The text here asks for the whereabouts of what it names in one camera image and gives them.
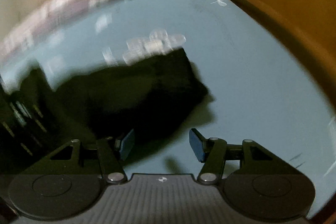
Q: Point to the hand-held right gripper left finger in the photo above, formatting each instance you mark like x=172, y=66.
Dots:
x=127, y=144

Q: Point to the pink floral quilt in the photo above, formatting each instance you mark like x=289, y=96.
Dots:
x=65, y=1

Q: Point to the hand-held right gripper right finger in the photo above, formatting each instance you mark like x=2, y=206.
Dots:
x=197, y=145

